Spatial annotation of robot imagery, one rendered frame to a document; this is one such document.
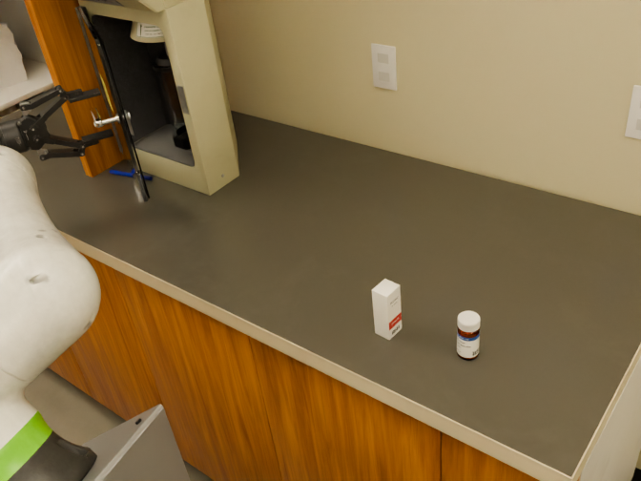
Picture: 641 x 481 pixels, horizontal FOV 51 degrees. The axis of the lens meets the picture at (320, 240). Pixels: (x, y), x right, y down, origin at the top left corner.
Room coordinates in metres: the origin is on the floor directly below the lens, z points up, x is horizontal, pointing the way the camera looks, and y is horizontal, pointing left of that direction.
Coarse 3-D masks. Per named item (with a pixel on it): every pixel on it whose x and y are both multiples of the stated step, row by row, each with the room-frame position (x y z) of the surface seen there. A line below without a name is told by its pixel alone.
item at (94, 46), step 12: (84, 24) 1.58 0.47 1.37; (96, 36) 1.42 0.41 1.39; (96, 48) 1.41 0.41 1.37; (96, 60) 1.54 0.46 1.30; (108, 72) 1.39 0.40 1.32; (108, 84) 1.40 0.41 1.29; (120, 120) 1.39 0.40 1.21; (120, 132) 1.47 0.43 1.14; (120, 144) 1.63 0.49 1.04; (132, 156) 1.39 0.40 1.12; (132, 168) 1.47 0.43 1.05; (144, 192) 1.39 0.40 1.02
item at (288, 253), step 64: (64, 128) 2.00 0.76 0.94; (256, 128) 1.83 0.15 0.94; (64, 192) 1.59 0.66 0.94; (128, 192) 1.55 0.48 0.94; (192, 192) 1.51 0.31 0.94; (256, 192) 1.47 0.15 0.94; (320, 192) 1.43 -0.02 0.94; (384, 192) 1.39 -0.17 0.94; (448, 192) 1.35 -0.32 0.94; (512, 192) 1.32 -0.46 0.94; (128, 256) 1.26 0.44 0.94; (192, 256) 1.23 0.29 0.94; (256, 256) 1.20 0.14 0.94; (320, 256) 1.17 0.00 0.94; (384, 256) 1.14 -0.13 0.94; (448, 256) 1.11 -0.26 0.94; (512, 256) 1.08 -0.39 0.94; (576, 256) 1.05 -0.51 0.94; (640, 256) 1.03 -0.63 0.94; (256, 320) 0.99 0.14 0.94; (320, 320) 0.96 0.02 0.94; (448, 320) 0.92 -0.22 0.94; (512, 320) 0.90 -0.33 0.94; (576, 320) 0.88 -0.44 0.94; (640, 320) 0.86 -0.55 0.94; (384, 384) 0.79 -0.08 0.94; (448, 384) 0.77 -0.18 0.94; (512, 384) 0.75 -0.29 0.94; (576, 384) 0.73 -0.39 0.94; (512, 448) 0.63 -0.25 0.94; (576, 448) 0.61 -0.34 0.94
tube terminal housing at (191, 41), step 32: (192, 0) 1.53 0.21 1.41; (192, 32) 1.52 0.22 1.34; (192, 64) 1.50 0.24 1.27; (192, 96) 1.49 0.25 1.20; (224, 96) 1.61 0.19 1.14; (160, 128) 1.75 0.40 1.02; (192, 128) 1.48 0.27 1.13; (224, 128) 1.55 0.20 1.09; (160, 160) 1.59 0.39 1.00; (224, 160) 1.53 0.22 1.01
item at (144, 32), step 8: (136, 24) 1.60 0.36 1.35; (144, 24) 1.58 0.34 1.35; (136, 32) 1.59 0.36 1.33; (144, 32) 1.57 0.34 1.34; (152, 32) 1.57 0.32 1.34; (160, 32) 1.56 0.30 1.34; (136, 40) 1.58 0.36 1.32; (144, 40) 1.57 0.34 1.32; (152, 40) 1.56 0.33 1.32; (160, 40) 1.56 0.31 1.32
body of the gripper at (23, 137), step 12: (12, 120) 1.41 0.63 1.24; (24, 120) 1.40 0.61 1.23; (36, 120) 1.41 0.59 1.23; (12, 132) 1.38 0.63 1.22; (24, 132) 1.40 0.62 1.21; (36, 132) 1.41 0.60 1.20; (48, 132) 1.42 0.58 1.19; (12, 144) 1.37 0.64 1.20; (24, 144) 1.38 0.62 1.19; (36, 144) 1.41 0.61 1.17
